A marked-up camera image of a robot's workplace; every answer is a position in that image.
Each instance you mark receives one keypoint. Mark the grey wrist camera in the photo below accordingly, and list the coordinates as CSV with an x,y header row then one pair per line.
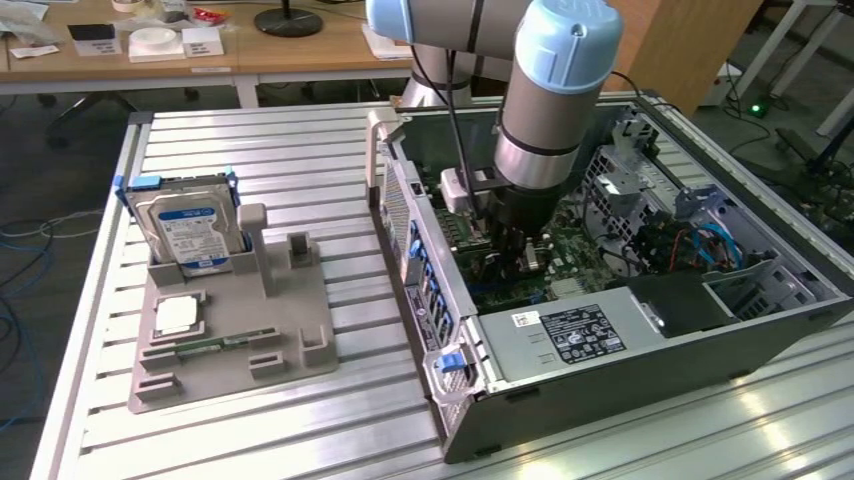
x,y
456,192

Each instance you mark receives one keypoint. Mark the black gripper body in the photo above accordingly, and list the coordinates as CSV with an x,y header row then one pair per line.
x,y
527,210

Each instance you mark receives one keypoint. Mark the green motherboard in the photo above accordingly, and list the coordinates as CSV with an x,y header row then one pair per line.
x,y
576,260

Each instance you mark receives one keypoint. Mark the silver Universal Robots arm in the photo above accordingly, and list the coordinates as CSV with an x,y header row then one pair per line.
x,y
547,100

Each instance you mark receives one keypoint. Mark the installed RAM sticks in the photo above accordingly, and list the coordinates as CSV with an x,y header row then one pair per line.
x,y
473,245

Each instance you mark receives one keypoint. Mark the white box with tape roll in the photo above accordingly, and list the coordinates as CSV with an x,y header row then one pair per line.
x,y
154,45

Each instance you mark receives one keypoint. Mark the white paper stack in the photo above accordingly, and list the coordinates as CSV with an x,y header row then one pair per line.
x,y
383,50

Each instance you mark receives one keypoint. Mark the white paper card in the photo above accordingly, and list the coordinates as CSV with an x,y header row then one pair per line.
x,y
33,51

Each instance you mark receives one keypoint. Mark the white table frame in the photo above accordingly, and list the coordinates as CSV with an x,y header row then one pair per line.
x,y
780,45

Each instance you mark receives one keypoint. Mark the metal disk bay cage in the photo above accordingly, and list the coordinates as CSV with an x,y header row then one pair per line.
x,y
623,192

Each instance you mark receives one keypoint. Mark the small white box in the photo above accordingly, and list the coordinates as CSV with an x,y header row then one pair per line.
x,y
201,42

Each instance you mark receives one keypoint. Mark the blue case latch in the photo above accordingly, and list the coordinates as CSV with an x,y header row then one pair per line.
x,y
448,362

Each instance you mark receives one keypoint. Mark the hard disk in blue frame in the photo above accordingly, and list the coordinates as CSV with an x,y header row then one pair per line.
x,y
193,235

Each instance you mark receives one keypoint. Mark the black round lamp base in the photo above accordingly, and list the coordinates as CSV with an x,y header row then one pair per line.
x,y
288,22

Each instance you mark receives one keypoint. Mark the black and white box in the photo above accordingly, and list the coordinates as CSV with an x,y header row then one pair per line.
x,y
94,40

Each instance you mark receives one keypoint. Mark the wooden desk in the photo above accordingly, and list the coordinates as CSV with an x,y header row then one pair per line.
x,y
100,70

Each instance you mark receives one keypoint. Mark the green RAM stick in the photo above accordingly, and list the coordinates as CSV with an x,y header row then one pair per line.
x,y
213,345

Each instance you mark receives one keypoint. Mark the open black PC case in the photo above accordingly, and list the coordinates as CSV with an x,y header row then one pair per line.
x,y
600,380

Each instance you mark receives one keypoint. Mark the silver CPU chip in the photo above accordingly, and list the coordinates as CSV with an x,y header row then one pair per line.
x,y
176,316

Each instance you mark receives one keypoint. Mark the grey parts rack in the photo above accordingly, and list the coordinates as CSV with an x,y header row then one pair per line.
x,y
247,320

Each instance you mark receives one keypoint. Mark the grey power supply unit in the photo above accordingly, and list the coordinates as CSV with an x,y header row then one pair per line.
x,y
573,340

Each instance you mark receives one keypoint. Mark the black office chair base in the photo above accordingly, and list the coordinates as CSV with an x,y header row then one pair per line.
x,y
80,112

